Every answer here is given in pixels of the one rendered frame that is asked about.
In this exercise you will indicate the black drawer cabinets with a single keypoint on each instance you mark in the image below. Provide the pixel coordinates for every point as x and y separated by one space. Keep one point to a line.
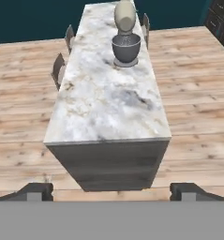
219 18

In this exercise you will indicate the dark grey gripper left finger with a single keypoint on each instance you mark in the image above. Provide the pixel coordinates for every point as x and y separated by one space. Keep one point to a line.
38 188

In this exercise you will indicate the dark wooden chair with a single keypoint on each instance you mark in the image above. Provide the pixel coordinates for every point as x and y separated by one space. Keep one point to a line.
58 69
145 26
69 37

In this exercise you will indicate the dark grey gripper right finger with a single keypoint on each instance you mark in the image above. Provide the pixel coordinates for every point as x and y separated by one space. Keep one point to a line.
184 188

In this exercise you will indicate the marble-topped grey kitchen island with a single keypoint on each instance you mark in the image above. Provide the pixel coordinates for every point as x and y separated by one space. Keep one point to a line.
110 93

